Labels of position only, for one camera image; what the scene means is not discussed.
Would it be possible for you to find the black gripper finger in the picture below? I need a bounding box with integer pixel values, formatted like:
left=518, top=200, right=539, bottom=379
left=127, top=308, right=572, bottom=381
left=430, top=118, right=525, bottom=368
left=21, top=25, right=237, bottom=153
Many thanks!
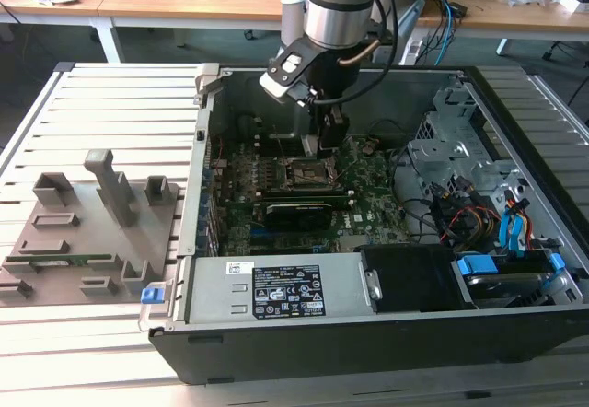
left=316, top=102, right=350, bottom=160

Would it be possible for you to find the thin wire locking lever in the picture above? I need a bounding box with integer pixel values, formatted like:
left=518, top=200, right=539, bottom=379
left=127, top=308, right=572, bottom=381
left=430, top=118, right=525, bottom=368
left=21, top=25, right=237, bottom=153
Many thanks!
left=271, top=123, right=290, bottom=165

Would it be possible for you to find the CPU socket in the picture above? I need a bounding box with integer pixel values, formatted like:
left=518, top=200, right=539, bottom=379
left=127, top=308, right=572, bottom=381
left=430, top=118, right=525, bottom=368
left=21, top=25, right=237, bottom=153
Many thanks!
left=275, top=153, right=340, bottom=194

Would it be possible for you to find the black RAM slot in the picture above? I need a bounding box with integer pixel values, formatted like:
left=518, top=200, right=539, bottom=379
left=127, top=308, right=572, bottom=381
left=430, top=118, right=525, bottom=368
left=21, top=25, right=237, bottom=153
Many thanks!
left=255, top=140, right=342, bottom=154
left=255, top=133, right=342, bottom=144
left=257, top=193, right=356, bottom=210
left=256, top=186, right=354, bottom=199

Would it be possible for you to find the green motherboard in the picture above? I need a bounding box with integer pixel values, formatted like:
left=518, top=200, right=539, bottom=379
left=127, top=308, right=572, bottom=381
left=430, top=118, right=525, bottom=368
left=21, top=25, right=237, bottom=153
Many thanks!
left=209, top=134, right=415, bottom=259

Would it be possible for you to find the white power strip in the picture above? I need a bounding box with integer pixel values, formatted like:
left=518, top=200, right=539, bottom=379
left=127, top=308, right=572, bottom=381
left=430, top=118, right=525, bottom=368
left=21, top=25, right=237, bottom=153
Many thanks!
left=398, top=38, right=425, bottom=66

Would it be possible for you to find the black graphics card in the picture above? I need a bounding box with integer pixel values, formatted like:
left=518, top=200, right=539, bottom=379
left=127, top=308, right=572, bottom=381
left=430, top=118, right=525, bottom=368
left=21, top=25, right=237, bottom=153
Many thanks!
left=264, top=202, right=333, bottom=234

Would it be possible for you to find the metal drive cage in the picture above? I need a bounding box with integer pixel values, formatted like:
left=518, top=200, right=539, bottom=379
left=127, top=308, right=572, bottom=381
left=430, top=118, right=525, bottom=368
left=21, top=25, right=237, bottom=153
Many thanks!
left=407, top=110, right=531, bottom=206

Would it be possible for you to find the grey plastic case latch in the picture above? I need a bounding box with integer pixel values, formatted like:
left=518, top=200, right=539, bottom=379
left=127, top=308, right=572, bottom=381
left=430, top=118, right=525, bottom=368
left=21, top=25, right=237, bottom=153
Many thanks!
left=193, top=64, right=223, bottom=104

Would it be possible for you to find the black plastic shroud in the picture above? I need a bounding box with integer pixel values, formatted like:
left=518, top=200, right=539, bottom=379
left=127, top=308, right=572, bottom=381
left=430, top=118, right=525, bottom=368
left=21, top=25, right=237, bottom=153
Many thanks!
left=358, top=243, right=462, bottom=315

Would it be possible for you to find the blue disk carrier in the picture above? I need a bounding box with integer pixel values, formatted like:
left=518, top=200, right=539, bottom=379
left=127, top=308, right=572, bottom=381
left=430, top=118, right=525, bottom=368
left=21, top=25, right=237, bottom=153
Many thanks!
left=455, top=251, right=566, bottom=309

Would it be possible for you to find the silver power supply unit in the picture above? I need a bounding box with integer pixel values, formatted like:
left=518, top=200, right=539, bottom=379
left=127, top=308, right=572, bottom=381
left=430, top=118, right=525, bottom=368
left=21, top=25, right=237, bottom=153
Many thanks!
left=183, top=253, right=370, bottom=331

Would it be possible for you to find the black open PC case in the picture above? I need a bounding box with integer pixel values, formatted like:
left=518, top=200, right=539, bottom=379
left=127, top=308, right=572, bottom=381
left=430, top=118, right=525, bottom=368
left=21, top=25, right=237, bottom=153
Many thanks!
left=147, top=64, right=589, bottom=386

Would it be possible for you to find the silver hard disk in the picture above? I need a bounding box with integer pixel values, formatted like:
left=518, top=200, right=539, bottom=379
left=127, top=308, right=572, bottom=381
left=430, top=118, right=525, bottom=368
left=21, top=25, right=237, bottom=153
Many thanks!
left=467, top=272, right=547, bottom=309

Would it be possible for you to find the blue plastic latch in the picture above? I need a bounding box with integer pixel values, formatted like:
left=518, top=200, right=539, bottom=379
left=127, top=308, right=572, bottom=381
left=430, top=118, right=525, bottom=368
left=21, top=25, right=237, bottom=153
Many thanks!
left=140, top=286, right=166, bottom=308

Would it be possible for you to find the grey parts rack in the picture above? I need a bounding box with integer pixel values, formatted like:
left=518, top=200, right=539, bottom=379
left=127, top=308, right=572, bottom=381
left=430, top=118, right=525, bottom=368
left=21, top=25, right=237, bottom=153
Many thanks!
left=0, top=148, right=181, bottom=308

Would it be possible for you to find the green RAM stick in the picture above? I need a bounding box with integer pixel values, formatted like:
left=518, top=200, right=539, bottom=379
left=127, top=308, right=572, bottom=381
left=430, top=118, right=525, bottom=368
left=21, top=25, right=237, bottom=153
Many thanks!
left=3, top=251, right=115, bottom=269

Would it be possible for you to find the short wooden desk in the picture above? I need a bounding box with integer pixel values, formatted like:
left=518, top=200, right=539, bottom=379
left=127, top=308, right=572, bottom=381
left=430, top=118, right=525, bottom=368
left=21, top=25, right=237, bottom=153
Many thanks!
left=0, top=0, right=123, bottom=64

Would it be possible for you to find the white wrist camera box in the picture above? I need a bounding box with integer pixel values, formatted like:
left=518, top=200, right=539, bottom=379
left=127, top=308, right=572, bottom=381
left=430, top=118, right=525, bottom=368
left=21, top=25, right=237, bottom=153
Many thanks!
left=258, top=41, right=323, bottom=103

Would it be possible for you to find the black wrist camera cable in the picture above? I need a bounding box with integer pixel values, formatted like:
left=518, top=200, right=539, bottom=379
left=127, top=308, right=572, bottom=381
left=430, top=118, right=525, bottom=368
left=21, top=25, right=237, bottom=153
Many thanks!
left=306, top=0, right=398, bottom=106

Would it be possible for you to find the blue cable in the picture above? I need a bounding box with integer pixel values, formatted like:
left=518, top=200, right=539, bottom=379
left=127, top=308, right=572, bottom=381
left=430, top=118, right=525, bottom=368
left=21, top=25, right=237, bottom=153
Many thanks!
left=440, top=0, right=457, bottom=65

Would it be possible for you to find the red yellow wire bundle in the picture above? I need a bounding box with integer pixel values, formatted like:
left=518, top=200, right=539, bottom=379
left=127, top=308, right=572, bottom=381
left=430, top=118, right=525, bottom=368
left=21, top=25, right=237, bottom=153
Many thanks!
left=442, top=204, right=502, bottom=244

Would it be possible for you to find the blue flat wire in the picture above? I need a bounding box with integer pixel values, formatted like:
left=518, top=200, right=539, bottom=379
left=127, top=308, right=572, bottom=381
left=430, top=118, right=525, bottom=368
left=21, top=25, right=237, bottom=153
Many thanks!
left=501, top=207, right=521, bottom=258
left=513, top=198, right=531, bottom=257

